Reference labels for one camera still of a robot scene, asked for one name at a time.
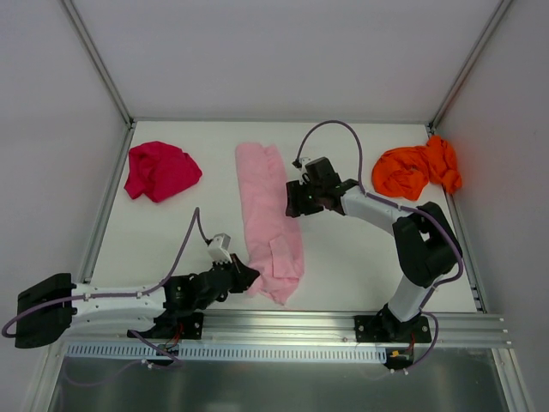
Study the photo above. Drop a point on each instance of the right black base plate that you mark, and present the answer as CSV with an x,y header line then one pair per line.
x,y
384,327

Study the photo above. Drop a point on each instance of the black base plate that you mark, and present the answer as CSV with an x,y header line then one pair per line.
x,y
384,327
169,328

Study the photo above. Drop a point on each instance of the left aluminium frame post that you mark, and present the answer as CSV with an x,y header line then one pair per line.
x,y
82,33

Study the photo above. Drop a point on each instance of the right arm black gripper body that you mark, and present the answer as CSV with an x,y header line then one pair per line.
x,y
303,197

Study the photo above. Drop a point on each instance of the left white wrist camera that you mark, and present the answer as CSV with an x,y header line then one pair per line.
x,y
218,248

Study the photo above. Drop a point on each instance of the white slotted cable duct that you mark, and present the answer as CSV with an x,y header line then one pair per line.
x,y
228,352

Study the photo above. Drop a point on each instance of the magenta t shirt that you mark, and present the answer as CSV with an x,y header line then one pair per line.
x,y
159,170

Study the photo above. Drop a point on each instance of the aluminium frame post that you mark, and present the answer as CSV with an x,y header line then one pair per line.
x,y
486,34
82,33

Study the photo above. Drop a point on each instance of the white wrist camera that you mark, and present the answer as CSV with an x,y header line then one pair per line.
x,y
218,248
300,164

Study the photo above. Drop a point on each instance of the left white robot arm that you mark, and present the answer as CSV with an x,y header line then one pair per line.
x,y
58,306

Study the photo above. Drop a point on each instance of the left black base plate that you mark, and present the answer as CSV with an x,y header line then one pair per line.
x,y
169,328

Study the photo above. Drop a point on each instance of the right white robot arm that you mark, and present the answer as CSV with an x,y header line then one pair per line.
x,y
428,252

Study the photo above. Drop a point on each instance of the front aluminium rail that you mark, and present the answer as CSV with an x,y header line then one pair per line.
x,y
449,330

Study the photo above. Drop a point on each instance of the pink t shirt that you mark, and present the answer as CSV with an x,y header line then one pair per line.
x,y
273,240

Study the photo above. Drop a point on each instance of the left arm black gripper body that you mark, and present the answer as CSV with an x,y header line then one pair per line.
x,y
237,275

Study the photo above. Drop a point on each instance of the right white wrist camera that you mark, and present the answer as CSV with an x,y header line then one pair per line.
x,y
300,164

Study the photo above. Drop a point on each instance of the right aluminium frame post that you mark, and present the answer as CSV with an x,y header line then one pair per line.
x,y
486,34

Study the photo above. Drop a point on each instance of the orange t shirt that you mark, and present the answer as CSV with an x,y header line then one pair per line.
x,y
406,171

